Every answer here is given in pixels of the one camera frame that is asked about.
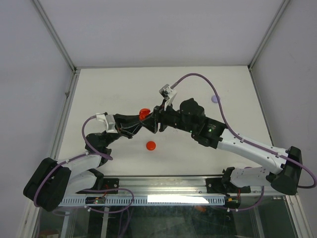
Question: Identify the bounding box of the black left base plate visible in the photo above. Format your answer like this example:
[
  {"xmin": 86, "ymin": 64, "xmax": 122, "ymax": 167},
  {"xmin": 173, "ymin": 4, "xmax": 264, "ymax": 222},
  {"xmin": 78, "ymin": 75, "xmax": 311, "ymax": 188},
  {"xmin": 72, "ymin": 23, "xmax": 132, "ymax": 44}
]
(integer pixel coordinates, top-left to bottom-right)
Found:
[{"xmin": 102, "ymin": 177, "xmax": 119, "ymax": 195}]

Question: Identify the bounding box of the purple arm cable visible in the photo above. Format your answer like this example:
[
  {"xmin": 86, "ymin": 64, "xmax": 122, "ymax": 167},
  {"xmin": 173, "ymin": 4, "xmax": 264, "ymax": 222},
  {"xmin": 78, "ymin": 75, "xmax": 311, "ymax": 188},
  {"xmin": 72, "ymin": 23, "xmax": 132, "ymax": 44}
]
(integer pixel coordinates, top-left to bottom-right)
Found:
[
  {"xmin": 33, "ymin": 115, "xmax": 113, "ymax": 208},
  {"xmin": 170, "ymin": 73, "xmax": 317, "ymax": 213}
]

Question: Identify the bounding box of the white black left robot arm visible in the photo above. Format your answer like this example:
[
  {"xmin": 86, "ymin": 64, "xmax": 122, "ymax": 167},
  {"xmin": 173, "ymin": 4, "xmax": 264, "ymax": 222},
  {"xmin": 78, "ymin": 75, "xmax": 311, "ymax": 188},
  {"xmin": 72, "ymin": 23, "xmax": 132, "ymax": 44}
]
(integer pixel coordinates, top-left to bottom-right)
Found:
[{"xmin": 23, "ymin": 110, "xmax": 157, "ymax": 212}]

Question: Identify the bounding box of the aluminium frame post left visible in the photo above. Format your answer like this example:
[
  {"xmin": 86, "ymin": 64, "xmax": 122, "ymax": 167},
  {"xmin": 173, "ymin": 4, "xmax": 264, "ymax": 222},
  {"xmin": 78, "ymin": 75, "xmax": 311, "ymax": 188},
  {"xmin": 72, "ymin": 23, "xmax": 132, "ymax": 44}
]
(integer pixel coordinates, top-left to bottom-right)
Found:
[{"xmin": 29, "ymin": 0, "xmax": 76, "ymax": 72}]

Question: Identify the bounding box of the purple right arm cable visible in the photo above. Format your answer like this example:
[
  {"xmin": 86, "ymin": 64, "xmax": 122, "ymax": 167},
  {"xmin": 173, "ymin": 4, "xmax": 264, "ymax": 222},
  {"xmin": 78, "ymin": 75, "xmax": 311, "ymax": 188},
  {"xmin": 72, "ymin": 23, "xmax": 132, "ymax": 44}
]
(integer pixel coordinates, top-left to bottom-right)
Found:
[{"xmin": 170, "ymin": 73, "xmax": 317, "ymax": 213}]

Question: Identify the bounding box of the aluminium frame post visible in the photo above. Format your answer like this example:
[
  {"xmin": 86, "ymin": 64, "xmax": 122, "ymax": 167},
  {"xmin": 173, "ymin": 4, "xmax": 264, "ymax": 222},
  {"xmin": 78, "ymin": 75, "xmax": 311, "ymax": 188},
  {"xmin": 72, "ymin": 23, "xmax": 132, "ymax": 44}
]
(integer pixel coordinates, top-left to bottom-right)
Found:
[
  {"xmin": 248, "ymin": 0, "xmax": 292, "ymax": 71},
  {"xmin": 29, "ymin": 0, "xmax": 76, "ymax": 72}
]

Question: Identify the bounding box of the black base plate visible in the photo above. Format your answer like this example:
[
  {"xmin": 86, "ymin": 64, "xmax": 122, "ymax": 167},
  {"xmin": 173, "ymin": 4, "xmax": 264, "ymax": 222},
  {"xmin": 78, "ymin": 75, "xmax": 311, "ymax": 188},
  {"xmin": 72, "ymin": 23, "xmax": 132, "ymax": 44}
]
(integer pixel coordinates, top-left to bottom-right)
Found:
[
  {"xmin": 205, "ymin": 178, "xmax": 251, "ymax": 195},
  {"xmin": 102, "ymin": 177, "xmax": 119, "ymax": 195}
]

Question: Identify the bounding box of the aluminium frame post right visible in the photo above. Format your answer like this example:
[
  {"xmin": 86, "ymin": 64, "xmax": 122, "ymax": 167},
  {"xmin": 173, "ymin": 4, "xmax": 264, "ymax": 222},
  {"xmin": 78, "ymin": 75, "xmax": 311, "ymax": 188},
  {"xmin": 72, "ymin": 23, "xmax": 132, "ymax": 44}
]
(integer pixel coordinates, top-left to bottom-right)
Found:
[{"xmin": 248, "ymin": 0, "xmax": 292, "ymax": 71}]

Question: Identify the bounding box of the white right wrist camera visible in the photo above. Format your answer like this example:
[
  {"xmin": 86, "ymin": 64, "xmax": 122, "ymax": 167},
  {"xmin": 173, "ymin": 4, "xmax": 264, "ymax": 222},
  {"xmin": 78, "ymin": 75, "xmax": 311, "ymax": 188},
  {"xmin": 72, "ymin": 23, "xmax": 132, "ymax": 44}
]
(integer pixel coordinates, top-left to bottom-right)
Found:
[{"xmin": 159, "ymin": 84, "xmax": 177, "ymax": 111}]

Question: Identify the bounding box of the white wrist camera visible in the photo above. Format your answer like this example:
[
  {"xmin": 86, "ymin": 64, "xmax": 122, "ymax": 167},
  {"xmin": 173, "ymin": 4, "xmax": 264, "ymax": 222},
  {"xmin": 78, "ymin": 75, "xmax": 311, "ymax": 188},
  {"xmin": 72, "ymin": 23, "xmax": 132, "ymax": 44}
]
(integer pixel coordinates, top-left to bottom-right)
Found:
[
  {"xmin": 96, "ymin": 113, "xmax": 117, "ymax": 133},
  {"xmin": 159, "ymin": 84, "xmax": 177, "ymax": 111}
]

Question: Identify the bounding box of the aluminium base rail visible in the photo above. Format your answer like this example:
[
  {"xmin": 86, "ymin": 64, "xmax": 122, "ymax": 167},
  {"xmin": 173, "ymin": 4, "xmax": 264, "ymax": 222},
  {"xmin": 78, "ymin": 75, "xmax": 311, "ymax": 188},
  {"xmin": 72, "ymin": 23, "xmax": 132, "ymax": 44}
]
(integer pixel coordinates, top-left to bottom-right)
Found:
[{"xmin": 61, "ymin": 175, "xmax": 297, "ymax": 198}]

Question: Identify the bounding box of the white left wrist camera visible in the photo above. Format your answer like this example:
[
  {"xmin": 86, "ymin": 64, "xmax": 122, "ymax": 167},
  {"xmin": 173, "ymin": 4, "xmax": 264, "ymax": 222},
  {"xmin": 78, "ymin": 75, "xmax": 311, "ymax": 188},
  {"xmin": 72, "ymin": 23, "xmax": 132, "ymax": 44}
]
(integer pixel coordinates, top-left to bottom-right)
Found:
[{"xmin": 96, "ymin": 113, "xmax": 117, "ymax": 133}]

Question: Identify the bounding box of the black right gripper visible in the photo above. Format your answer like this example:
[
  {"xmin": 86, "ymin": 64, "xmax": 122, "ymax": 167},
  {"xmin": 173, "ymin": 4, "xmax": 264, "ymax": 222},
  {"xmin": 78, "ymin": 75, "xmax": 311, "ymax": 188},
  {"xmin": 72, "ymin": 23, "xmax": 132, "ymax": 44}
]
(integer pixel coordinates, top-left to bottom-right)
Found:
[{"xmin": 139, "ymin": 99, "xmax": 197, "ymax": 134}]

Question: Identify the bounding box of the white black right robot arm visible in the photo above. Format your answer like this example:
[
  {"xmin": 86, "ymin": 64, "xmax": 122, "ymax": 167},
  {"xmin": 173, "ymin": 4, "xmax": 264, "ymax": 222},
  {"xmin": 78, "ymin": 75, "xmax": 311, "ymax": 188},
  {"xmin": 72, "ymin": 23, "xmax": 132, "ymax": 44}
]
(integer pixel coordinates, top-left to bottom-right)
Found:
[{"xmin": 139, "ymin": 98, "xmax": 302, "ymax": 195}]

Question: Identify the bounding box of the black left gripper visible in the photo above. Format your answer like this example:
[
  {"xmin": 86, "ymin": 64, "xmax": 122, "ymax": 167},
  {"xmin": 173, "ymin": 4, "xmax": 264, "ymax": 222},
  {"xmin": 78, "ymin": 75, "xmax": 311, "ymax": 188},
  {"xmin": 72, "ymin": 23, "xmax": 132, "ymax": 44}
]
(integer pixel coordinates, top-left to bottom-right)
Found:
[{"xmin": 103, "ymin": 114, "xmax": 146, "ymax": 148}]

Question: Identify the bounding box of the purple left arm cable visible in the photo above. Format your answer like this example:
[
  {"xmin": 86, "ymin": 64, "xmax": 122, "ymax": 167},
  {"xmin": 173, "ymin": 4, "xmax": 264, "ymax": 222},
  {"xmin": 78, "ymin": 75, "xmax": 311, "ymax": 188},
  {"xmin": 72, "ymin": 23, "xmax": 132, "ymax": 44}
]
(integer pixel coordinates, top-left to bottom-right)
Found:
[{"xmin": 33, "ymin": 115, "xmax": 113, "ymax": 208}]

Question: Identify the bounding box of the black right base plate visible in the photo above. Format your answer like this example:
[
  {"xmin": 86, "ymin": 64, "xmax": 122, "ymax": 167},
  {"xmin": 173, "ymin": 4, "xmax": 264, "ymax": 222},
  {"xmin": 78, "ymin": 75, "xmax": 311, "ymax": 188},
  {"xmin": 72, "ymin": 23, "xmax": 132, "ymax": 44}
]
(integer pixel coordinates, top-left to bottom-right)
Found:
[{"xmin": 205, "ymin": 178, "xmax": 251, "ymax": 195}]

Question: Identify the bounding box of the grey slotted cable tray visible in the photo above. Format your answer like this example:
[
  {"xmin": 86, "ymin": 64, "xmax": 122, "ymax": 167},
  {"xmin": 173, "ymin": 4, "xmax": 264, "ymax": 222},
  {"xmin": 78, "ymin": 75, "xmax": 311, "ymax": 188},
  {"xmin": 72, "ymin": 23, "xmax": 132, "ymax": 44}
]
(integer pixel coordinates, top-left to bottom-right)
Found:
[{"xmin": 60, "ymin": 195, "xmax": 225, "ymax": 207}]

